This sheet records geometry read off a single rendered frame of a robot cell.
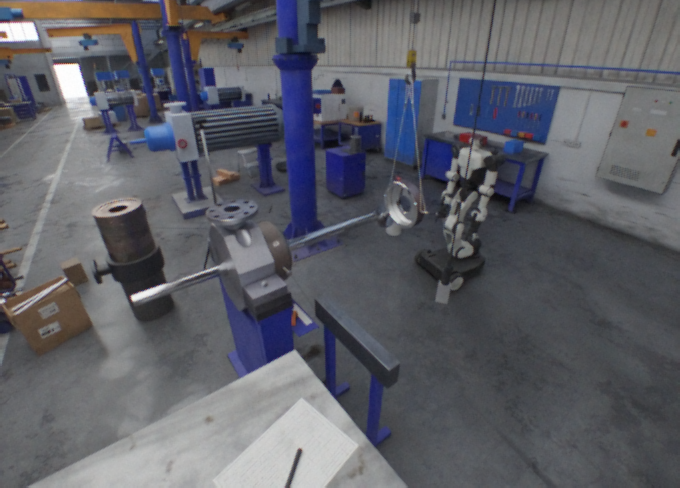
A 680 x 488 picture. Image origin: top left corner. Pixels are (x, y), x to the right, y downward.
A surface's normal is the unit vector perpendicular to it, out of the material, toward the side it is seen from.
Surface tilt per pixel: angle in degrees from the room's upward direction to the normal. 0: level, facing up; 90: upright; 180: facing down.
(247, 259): 45
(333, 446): 0
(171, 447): 0
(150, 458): 0
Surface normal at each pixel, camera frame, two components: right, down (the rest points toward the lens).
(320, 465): 0.00, -0.88
